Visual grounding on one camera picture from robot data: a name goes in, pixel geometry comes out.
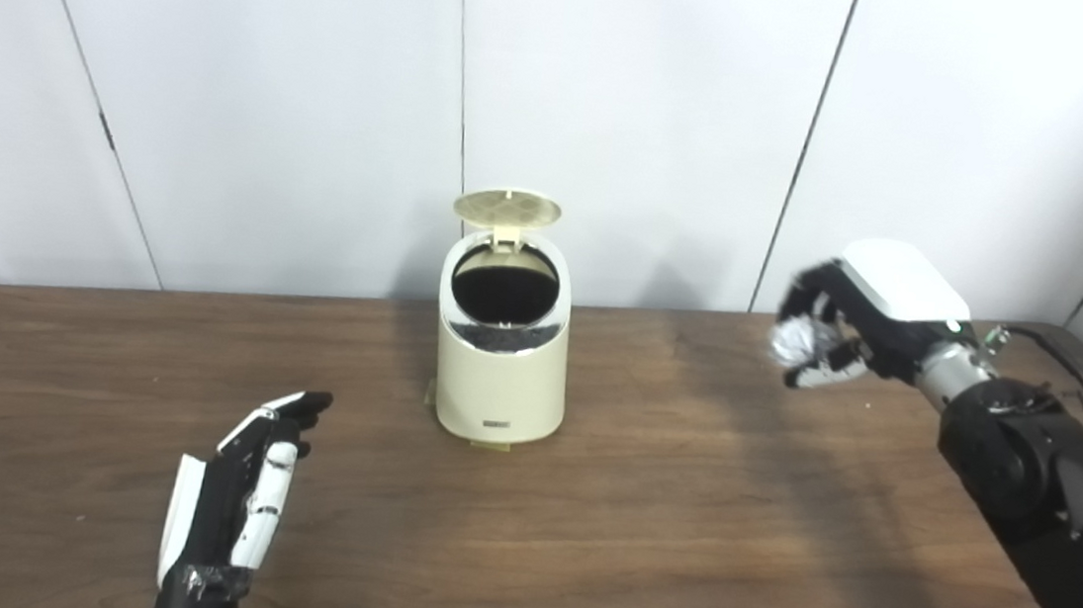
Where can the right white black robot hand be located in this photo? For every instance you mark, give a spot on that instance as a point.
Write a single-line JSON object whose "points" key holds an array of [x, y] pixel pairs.
{"points": [[896, 284]]}

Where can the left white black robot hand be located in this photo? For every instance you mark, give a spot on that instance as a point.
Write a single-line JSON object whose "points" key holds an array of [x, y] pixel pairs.
{"points": [[217, 521]]}

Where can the white paper ball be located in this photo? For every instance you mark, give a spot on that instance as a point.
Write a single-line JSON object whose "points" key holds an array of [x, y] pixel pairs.
{"points": [[794, 340]]}

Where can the cream-colored lidded bin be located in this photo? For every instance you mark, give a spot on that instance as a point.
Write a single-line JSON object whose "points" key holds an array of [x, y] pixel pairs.
{"points": [[499, 379]]}

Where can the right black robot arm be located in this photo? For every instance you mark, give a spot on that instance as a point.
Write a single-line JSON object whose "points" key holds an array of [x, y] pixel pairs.
{"points": [[1032, 470]]}

